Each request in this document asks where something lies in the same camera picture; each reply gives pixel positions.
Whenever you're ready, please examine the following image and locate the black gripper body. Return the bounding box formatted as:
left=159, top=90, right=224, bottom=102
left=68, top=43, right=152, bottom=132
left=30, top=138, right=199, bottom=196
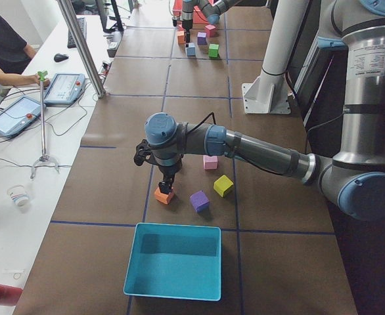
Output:
left=183, top=20, right=193, bottom=32
left=158, top=162, right=182, bottom=184

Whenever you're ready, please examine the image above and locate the light blue foam block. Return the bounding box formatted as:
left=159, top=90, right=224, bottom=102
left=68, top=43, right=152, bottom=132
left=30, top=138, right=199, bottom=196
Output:
left=185, top=43, right=196, bottom=57

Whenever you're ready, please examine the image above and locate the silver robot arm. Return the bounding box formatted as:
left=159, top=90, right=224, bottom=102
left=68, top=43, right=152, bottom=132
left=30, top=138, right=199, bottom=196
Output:
left=134, top=1, right=385, bottom=221
left=181, top=0, right=240, bottom=32

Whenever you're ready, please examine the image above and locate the orange foam block right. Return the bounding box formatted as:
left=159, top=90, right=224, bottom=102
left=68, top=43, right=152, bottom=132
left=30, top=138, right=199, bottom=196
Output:
left=176, top=31, right=185, bottom=45

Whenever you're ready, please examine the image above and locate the orange foam block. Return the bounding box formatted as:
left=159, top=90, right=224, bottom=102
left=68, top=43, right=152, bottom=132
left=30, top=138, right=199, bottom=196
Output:
left=154, top=187, right=175, bottom=205
left=176, top=31, right=185, bottom=45

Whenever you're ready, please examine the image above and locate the orange foam block left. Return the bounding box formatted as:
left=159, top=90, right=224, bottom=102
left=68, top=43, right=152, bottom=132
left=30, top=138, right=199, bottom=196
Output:
left=154, top=187, right=175, bottom=205

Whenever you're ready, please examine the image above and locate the purple foam block right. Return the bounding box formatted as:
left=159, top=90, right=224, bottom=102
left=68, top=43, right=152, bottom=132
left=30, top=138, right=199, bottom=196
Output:
left=196, top=31, right=207, bottom=45

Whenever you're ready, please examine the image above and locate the purple foam block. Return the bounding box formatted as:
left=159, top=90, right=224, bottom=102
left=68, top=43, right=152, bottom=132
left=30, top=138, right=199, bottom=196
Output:
left=190, top=190, right=210, bottom=213
left=196, top=31, right=207, bottom=45

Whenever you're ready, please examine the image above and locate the crimson foam block near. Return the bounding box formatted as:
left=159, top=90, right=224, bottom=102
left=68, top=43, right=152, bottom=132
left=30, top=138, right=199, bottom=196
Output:
left=204, top=24, right=217, bottom=37

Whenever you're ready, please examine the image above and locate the green foam block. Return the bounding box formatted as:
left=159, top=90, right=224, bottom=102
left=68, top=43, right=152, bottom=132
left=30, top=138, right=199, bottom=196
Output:
left=208, top=43, right=219, bottom=59

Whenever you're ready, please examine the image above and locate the purple foam block left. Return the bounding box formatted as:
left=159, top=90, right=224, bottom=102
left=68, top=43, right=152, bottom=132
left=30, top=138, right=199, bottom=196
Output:
left=190, top=190, right=210, bottom=213

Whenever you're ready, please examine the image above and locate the pink foam block left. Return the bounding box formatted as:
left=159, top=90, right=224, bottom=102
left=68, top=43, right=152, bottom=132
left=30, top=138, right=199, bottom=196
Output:
left=203, top=155, right=218, bottom=170

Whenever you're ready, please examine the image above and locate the yellow foam block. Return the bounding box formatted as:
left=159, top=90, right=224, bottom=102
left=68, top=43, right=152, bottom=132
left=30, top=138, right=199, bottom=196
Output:
left=214, top=175, right=234, bottom=198

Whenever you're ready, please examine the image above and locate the teal plastic bin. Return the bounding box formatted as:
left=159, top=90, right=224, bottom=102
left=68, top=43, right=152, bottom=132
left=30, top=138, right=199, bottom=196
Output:
left=123, top=222, right=222, bottom=301

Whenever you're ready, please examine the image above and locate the black keyboard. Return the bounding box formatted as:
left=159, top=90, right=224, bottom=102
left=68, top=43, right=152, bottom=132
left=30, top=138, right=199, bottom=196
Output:
left=67, top=16, right=87, bottom=49

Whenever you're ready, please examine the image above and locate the black computer mouse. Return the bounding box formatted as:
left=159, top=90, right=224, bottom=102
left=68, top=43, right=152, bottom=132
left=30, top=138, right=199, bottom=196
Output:
left=53, top=53, right=69, bottom=63

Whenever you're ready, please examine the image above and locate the teach pendant far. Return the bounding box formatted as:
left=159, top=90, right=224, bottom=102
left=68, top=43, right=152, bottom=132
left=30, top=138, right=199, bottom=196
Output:
left=44, top=73, right=85, bottom=107

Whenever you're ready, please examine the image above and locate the teach pendant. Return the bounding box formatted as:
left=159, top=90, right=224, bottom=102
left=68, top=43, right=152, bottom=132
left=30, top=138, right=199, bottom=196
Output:
left=0, top=96, right=41, bottom=138
left=44, top=73, right=85, bottom=107

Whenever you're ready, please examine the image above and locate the paper cup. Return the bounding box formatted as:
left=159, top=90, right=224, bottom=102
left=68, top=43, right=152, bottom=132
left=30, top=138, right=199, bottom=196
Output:
left=7, top=185, right=30, bottom=207

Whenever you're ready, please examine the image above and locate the teach pendant near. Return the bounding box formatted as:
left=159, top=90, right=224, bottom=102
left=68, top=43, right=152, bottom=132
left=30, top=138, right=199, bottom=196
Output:
left=0, top=96, right=41, bottom=138

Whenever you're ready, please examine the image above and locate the seated person black shirt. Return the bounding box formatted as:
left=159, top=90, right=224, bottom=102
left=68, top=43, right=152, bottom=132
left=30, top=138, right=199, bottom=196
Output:
left=0, top=15, right=41, bottom=87

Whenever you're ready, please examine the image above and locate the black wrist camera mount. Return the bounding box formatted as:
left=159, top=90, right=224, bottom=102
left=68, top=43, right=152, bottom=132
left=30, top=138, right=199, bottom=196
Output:
left=133, top=139, right=151, bottom=166

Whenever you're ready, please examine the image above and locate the white pedestal column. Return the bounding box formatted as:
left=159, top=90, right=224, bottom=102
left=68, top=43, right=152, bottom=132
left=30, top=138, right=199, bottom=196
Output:
left=242, top=1, right=315, bottom=115

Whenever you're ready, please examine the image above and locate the green handled reacher tool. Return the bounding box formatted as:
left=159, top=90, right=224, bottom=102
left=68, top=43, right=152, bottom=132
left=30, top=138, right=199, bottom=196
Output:
left=30, top=70, right=59, bottom=180

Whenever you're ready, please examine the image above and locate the aluminium frame post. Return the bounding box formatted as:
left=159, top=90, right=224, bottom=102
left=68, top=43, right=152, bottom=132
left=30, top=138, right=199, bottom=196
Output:
left=57, top=0, right=106, bottom=99

